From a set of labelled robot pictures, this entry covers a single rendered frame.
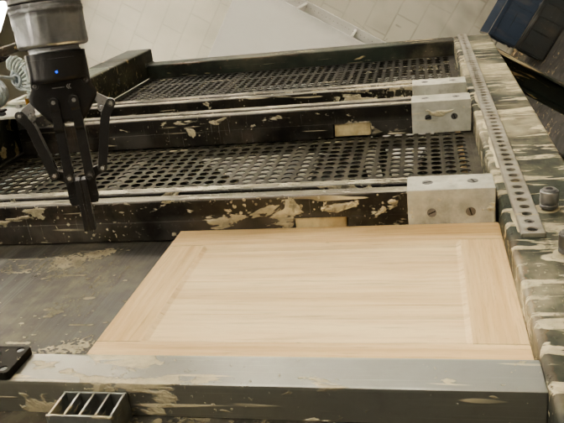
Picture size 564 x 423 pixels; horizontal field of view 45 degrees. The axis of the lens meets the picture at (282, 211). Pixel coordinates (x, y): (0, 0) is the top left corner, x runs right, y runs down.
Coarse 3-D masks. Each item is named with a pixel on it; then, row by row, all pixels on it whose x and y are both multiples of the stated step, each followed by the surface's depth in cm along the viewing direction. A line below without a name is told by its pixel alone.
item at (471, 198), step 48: (144, 192) 112; (192, 192) 111; (240, 192) 109; (288, 192) 105; (336, 192) 102; (384, 192) 101; (432, 192) 99; (480, 192) 98; (0, 240) 117; (48, 240) 115; (96, 240) 113; (144, 240) 111
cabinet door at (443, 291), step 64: (192, 256) 100; (256, 256) 98; (320, 256) 96; (384, 256) 93; (448, 256) 91; (128, 320) 84; (192, 320) 83; (256, 320) 82; (320, 320) 80; (384, 320) 78; (448, 320) 77; (512, 320) 75
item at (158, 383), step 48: (0, 384) 72; (48, 384) 70; (96, 384) 69; (144, 384) 68; (192, 384) 67; (240, 384) 66; (288, 384) 65; (336, 384) 64; (384, 384) 64; (432, 384) 63; (480, 384) 62; (528, 384) 61
